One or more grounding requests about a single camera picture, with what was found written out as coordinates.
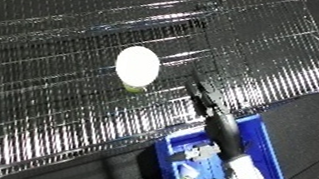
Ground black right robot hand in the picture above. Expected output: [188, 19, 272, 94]
[169, 64, 258, 171]

